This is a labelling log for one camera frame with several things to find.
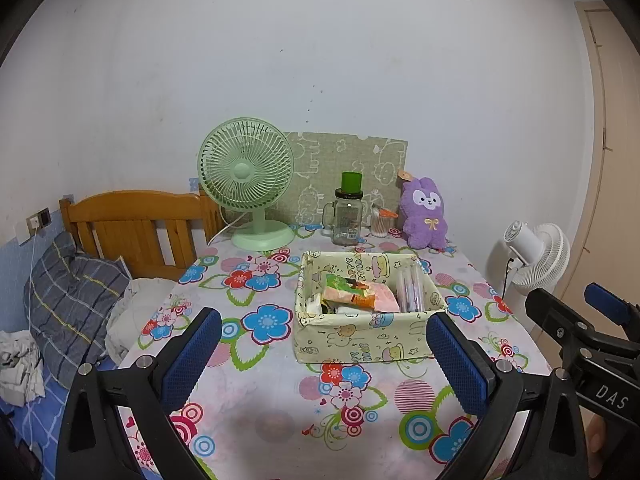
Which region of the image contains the grey plaid pillow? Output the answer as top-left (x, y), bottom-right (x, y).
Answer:
top-left (22, 232), bottom-right (132, 391)

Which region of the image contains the blue grid bedsheet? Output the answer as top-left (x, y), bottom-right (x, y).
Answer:
top-left (0, 355), bottom-right (151, 480)

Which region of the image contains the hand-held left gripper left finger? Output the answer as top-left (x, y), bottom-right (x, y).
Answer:
top-left (55, 307), bottom-right (223, 480)

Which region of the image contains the colourful printed packet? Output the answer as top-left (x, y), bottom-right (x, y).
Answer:
top-left (320, 274), bottom-right (377, 310)

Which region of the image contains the green desk fan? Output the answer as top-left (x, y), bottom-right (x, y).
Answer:
top-left (198, 116), bottom-right (296, 251)

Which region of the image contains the grey white crumpled cloth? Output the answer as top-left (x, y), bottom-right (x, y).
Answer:
top-left (0, 329), bottom-right (45, 408)

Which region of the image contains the beige door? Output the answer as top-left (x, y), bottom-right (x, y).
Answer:
top-left (555, 0), bottom-right (640, 306)

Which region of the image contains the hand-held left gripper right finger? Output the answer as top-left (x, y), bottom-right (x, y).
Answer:
top-left (426, 312), bottom-right (588, 480)

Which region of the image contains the green printed board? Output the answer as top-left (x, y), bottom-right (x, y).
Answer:
top-left (282, 131), bottom-right (408, 226)

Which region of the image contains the clear plastic package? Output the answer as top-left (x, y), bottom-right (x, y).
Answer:
top-left (395, 265), bottom-right (426, 313)

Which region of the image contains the yellow fabric storage box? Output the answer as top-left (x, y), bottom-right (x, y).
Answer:
top-left (293, 250), bottom-right (448, 365)

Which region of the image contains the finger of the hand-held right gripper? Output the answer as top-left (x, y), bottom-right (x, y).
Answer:
top-left (525, 287), bottom-right (640, 373)
top-left (584, 283), bottom-right (640, 348)

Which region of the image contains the floral tablecloth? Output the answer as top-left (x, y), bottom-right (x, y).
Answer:
top-left (107, 222), bottom-right (553, 480)

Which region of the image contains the wall outlet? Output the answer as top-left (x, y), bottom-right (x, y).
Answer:
top-left (17, 207), bottom-right (51, 246)

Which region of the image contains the purple plush bunny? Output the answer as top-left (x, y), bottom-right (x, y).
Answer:
top-left (397, 170), bottom-right (448, 251)

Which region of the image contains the black fan cable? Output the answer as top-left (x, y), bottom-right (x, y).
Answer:
top-left (502, 257), bottom-right (516, 301)

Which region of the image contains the white crumpled blanket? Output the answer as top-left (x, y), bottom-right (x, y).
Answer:
top-left (105, 277), bottom-right (178, 363)

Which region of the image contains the wooden bed headboard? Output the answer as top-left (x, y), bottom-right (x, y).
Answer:
top-left (59, 190), bottom-right (223, 281)

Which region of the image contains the cotton swab container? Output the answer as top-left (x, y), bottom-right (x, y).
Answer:
top-left (370, 205), bottom-right (398, 237)

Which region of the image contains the person's right hand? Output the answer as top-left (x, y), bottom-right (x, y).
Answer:
top-left (587, 412), bottom-right (609, 462)

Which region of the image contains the white charger cable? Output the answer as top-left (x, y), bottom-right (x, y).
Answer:
top-left (26, 225), bottom-right (42, 341)

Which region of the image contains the white standing fan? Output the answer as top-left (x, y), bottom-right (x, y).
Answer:
top-left (502, 221), bottom-right (572, 303)

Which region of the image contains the glass jar with green lid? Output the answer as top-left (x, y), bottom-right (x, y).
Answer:
top-left (322, 171), bottom-right (365, 247)

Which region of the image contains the pink paper packet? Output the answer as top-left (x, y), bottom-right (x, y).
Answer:
top-left (367, 282), bottom-right (401, 313)

